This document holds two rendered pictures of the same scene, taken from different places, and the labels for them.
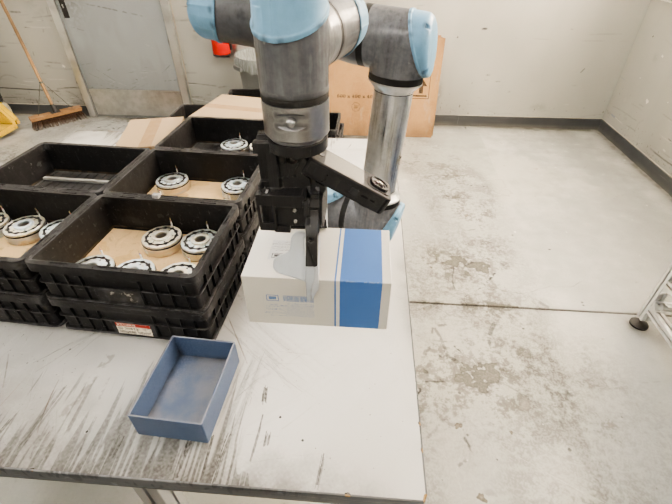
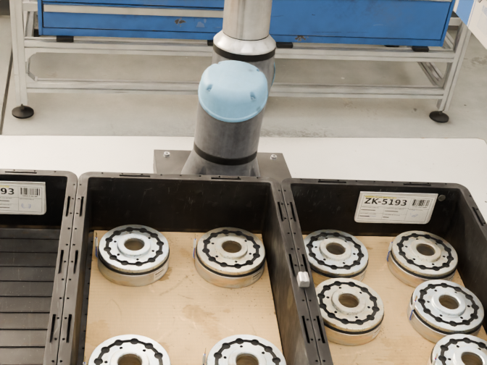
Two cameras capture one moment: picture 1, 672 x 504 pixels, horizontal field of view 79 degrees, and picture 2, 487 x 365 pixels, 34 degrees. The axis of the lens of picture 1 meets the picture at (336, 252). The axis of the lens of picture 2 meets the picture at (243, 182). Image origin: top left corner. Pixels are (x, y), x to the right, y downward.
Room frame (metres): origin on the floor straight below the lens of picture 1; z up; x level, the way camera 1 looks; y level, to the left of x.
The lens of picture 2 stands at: (1.28, 1.20, 1.63)
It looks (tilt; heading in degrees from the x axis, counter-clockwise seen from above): 36 degrees down; 252
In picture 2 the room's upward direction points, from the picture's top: 8 degrees clockwise
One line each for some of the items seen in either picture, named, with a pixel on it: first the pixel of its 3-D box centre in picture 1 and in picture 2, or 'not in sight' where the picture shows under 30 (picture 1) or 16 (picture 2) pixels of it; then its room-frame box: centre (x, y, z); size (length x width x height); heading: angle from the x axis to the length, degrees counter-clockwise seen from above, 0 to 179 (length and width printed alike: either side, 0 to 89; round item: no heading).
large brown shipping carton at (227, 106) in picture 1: (251, 131); not in sight; (1.74, 0.37, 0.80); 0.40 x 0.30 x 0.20; 75
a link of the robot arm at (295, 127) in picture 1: (296, 118); not in sight; (0.46, 0.05, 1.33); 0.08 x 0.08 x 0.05
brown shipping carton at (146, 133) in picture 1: (156, 149); not in sight; (1.59, 0.75, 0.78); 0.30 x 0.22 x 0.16; 10
